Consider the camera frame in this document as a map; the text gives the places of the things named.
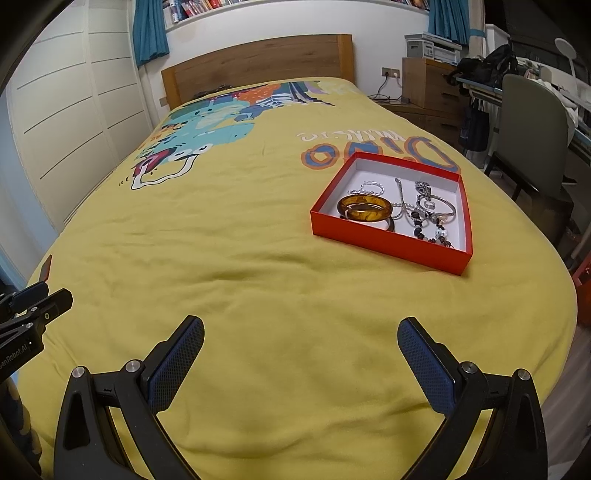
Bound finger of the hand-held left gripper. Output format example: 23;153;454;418
16;288;75;342
0;281;51;319

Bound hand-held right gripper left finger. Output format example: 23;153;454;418
53;315;206;480

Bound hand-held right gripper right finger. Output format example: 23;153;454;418
397;316;550;480

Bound red jewelry box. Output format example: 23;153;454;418
309;151;474;277

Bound silver chain necklace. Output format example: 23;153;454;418
392;178;419;223

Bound yellow printed blanket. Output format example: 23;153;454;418
28;76;578;480

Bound thin silver bangle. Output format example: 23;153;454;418
417;196;458;223

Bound amber bangle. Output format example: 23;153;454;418
337;194;394;225

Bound white wardrobe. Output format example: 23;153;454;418
0;0;154;259

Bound low wooden nightstand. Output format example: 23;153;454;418
379;102;467;140

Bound dark blue hanging bag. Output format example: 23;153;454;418
459;99;491;151

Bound grey upholstered chair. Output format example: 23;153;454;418
482;74;579;214

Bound wooden drawer chest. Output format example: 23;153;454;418
402;58;464;110

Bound light blue desk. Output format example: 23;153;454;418
455;74;591;158

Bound blue curtain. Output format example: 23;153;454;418
427;0;485;47
133;0;170;68

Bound black bag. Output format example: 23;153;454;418
445;44;519;89

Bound wooden bed headboard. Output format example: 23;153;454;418
161;34;354;112

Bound grey white printer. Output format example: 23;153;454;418
405;32;464;64

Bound white desk lamp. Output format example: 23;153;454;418
554;37;579;78

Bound dark beaded bracelet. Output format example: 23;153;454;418
409;210;455;250

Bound black power cable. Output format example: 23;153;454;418
369;75;410;103

